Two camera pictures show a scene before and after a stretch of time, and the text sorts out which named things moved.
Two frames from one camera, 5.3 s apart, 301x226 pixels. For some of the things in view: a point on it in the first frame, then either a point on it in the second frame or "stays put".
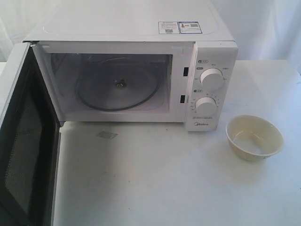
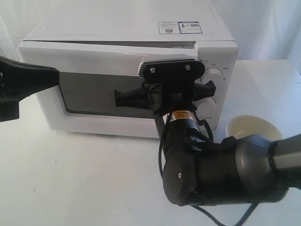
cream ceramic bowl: [253, 138] stays put
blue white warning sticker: [168, 28] stays put
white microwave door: [30, 141] → [90, 73]
